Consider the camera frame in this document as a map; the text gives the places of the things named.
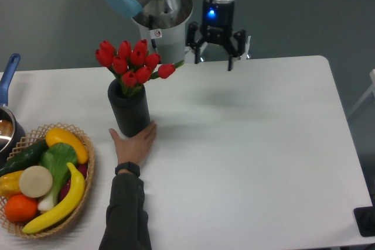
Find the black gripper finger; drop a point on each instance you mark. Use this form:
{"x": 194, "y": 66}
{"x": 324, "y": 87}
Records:
{"x": 240, "y": 38}
{"x": 195, "y": 45}

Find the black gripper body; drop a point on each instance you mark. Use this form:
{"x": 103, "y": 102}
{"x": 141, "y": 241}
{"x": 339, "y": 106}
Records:
{"x": 217, "y": 22}

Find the red tulip bouquet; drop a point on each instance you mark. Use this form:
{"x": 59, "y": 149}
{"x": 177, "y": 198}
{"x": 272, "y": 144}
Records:
{"x": 132, "y": 67}

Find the dark grey ribbed vase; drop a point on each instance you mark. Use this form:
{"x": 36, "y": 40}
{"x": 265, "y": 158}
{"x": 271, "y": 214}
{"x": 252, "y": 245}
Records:
{"x": 131, "y": 114}

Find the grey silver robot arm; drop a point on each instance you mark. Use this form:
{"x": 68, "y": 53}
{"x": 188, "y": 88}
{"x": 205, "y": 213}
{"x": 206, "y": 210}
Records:
{"x": 131, "y": 8}

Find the dark sleeved forearm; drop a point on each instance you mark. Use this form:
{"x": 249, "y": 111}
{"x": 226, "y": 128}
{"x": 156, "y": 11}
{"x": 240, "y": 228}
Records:
{"x": 126, "y": 219}

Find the person's bare hand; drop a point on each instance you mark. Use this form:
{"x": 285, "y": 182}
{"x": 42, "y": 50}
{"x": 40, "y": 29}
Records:
{"x": 136, "y": 148}

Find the black wrist watch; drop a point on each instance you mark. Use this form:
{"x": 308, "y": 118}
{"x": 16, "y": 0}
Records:
{"x": 129, "y": 167}

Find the yellow squash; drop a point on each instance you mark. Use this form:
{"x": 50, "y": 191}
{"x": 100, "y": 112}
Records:
{"x": 59, "y": 135}

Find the dark red vegetable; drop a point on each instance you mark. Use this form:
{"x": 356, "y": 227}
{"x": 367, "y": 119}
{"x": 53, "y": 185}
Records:
{"x": 65, "y": 189}

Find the green bok choy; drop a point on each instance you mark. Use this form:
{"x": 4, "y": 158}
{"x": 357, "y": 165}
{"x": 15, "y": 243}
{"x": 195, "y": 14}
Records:
{"x": 55, "y": 159}

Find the woven wicker basket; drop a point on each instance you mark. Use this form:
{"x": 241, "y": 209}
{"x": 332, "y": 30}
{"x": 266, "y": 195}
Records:
{"x": 33, "y": 137}

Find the green cucumber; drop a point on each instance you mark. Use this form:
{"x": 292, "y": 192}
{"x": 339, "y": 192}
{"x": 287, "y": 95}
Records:
{"x": 30, "y": 156}

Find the beige round slice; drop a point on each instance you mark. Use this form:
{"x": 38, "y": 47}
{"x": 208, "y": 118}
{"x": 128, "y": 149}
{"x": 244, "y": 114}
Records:
{"x": 35, "y": 181}

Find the black device at edge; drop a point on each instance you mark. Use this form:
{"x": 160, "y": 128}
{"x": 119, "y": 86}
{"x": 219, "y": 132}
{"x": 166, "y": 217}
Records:
{"x": 365, "y": 220}

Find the yellow banana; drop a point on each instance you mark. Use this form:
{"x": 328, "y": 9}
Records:
{"x": 64, "y": 208}

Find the yellow bell pepper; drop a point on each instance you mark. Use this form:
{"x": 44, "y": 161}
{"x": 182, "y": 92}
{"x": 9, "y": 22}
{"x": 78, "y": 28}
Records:
{"x": 10, "y": 184}

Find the orange fruit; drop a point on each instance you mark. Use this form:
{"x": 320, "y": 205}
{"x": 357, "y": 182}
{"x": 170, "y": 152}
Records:
{"x": 20, "y": 208}

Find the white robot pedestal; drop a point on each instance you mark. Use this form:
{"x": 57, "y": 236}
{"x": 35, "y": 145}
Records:
{"x": 164, "y": 23}

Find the white frame at right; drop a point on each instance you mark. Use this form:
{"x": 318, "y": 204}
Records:
{"x": 364, "y": 100}

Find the blue handled saucepan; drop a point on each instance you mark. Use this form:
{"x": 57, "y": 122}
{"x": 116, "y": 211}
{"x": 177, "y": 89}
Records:
{"x": 11, "y": 130}

